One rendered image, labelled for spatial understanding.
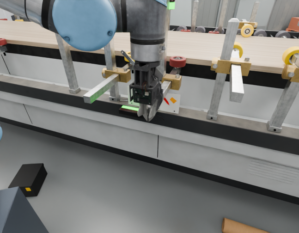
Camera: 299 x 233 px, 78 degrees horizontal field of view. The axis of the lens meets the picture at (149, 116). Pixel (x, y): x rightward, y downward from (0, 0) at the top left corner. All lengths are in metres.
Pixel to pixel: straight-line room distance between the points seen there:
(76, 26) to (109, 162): 1.38
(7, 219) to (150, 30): 0.70
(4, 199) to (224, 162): 1.16
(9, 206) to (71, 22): 0.64
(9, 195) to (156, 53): 0.68
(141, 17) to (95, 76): 0.86
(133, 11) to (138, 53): 0.09
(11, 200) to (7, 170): 1.08
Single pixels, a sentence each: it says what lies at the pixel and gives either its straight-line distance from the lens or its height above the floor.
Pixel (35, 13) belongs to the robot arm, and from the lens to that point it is 0.36.
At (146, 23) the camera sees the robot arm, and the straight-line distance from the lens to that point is 0.47.
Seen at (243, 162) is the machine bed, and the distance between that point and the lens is 1.34.
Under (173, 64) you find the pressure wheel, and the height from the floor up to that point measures 0.89.
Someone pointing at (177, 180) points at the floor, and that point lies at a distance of 1.49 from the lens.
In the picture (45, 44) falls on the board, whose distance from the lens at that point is 1.45.
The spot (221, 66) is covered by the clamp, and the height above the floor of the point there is 0.95.
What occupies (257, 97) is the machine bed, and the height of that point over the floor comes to 0.74.
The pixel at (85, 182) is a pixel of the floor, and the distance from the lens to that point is 1.54.
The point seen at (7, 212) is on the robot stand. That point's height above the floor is 0.60.
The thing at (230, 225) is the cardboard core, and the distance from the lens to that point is 1.31.
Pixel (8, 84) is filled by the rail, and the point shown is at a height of 0.68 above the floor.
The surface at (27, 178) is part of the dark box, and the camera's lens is 1.57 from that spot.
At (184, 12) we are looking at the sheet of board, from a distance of 5.59.
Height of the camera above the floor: 1.18
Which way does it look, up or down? 34 degrees down
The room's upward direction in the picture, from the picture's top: straight up
